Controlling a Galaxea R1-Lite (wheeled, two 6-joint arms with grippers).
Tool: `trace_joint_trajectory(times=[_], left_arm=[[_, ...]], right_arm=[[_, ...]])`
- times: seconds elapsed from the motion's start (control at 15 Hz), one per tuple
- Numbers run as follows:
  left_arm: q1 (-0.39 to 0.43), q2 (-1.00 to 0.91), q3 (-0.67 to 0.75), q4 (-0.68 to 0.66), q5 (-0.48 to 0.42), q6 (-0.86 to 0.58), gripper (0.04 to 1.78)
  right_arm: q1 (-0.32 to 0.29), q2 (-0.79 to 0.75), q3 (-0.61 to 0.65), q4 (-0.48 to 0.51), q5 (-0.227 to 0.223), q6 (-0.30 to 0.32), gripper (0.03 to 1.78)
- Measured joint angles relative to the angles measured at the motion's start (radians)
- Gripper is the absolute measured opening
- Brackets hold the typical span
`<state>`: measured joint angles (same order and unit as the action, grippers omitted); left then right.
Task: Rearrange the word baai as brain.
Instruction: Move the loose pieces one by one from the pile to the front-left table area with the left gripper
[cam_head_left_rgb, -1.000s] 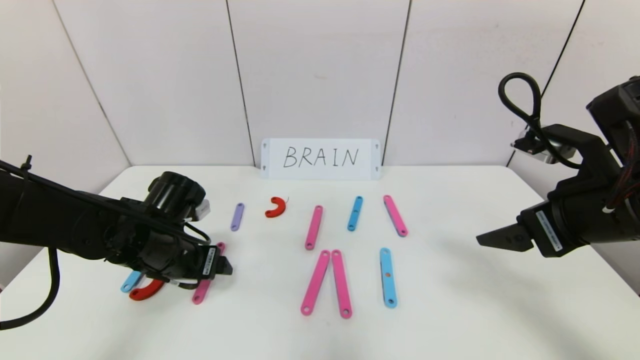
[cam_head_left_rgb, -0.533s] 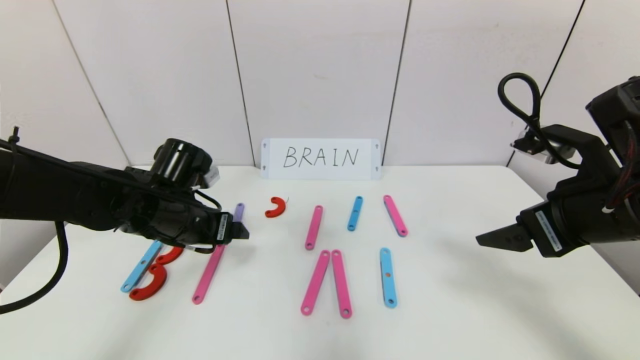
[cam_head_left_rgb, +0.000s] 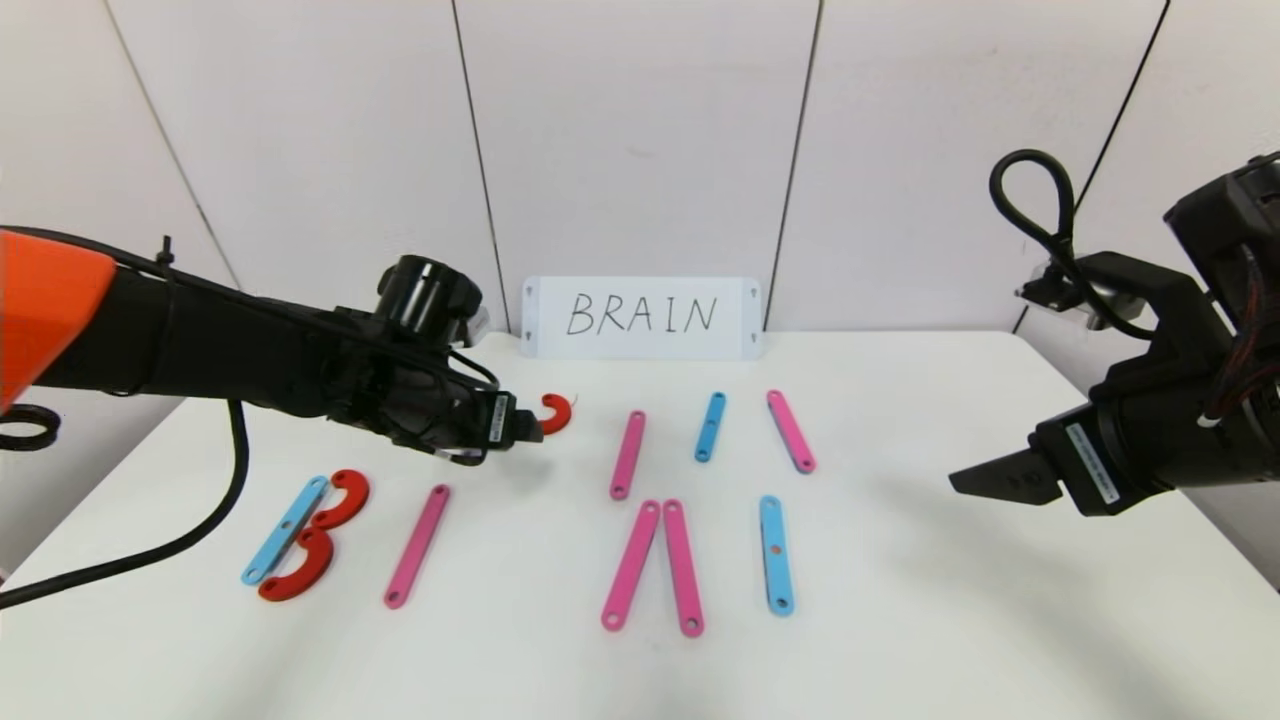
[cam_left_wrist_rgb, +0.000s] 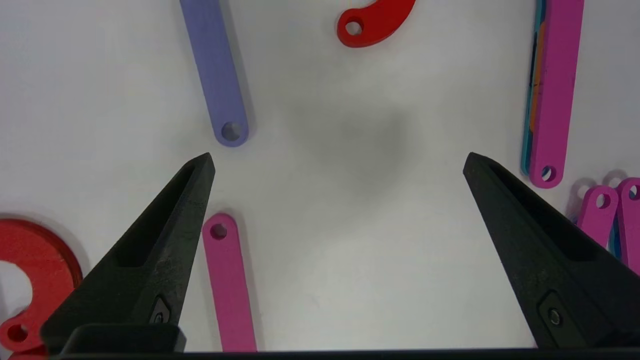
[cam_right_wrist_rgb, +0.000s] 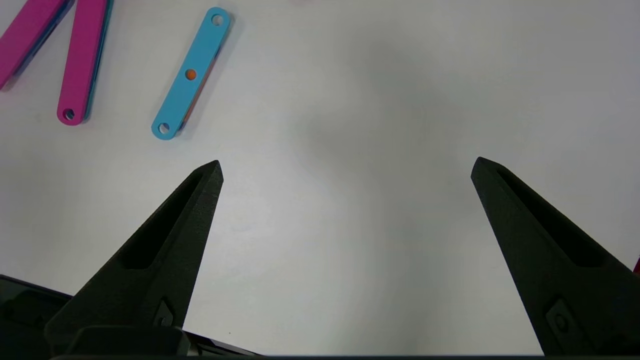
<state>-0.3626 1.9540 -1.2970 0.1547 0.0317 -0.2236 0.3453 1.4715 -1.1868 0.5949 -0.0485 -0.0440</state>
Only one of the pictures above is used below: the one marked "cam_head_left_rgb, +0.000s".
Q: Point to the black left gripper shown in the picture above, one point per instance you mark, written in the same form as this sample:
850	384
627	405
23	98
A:
497	420

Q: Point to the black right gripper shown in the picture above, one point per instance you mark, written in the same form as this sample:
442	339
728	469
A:
1088	464

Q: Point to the pink bar with holes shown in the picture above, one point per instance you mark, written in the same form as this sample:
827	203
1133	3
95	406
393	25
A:
628	455
631	565
683	568
418	546
790	431

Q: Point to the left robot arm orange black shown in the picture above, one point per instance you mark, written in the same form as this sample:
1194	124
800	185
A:
200	340

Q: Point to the white sign reading BRAIN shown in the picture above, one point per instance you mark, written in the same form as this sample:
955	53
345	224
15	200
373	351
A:
600	345

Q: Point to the small red arc piece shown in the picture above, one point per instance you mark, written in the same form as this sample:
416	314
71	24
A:
562	415

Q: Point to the short blue flat bar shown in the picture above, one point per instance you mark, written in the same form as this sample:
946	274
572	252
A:
710	427

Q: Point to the large red arc piece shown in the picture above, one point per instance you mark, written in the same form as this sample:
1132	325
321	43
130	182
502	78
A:
305	577
355	497

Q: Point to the blue bar with orange hole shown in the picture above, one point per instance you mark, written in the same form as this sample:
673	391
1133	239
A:
776	575

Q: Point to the long light blue flat bar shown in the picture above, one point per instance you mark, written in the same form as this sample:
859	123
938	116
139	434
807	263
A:
287	529

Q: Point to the left wrist camera silver box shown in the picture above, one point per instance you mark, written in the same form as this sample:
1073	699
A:
478	325

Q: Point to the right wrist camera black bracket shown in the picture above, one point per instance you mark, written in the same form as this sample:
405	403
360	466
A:
1130	275

